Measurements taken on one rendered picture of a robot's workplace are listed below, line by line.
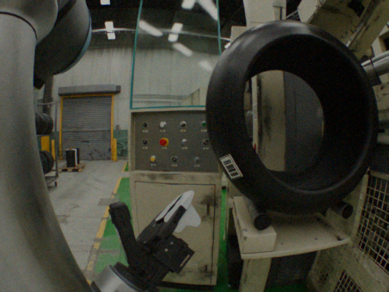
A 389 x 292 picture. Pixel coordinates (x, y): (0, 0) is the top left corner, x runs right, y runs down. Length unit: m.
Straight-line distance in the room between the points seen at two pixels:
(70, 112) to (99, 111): 1.53
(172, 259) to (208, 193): 0.81
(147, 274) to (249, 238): 0.28
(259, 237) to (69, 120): 9.83
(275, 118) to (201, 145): 0.48
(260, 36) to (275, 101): 0.41
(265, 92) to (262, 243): 0.60
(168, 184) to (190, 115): 0.41
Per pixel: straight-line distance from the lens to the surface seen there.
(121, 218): 0.32
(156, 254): 0.34
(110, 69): 10.06
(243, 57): 0.49
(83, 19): 0.28
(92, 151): 9.71
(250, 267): 1.07
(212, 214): 1.17
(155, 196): 1.19
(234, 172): 0.47
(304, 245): 0.62
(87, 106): 9.87
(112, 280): 0.34
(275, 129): 0.86
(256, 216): 0.51
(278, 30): 0.55
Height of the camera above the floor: 1.11
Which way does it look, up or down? 3 degrees down
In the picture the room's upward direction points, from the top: straight up
